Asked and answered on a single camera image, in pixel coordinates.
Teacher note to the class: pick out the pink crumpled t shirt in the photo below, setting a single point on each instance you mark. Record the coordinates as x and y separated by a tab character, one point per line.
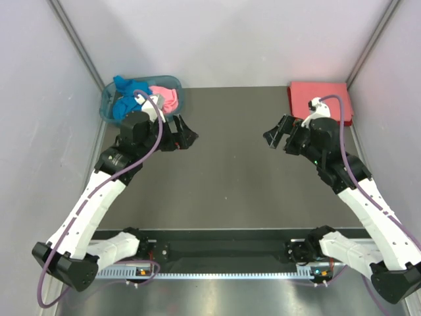
171	99

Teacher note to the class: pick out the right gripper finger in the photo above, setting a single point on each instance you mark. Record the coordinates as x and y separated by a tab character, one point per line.
286	122
273	136

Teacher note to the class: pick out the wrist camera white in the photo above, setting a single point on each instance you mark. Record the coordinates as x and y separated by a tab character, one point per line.
318	109
147	106

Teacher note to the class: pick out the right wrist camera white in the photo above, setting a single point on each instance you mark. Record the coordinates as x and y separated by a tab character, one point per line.
318	109

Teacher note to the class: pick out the blue t shirt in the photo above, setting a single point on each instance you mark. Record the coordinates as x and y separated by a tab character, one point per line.
127	103

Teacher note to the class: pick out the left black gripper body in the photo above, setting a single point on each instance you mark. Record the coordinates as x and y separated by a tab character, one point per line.
170	141

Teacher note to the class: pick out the folded dark red t shirt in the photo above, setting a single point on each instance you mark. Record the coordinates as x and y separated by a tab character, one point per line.
348	122

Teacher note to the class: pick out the teal plastic basket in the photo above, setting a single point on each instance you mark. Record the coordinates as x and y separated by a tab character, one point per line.
110	96

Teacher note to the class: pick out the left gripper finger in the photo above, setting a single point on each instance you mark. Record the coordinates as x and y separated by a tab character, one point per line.
179	122
186	138

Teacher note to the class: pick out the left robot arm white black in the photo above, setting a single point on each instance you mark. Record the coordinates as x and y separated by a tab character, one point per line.
68	255

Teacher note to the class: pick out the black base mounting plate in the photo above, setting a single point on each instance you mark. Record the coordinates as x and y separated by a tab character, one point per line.
252	250

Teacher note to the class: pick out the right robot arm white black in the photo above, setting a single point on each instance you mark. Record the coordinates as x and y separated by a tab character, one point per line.
394	266

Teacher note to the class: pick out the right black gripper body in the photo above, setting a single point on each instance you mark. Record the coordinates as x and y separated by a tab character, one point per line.
298	141

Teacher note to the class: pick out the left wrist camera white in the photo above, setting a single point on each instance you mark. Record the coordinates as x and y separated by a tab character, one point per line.
147	106

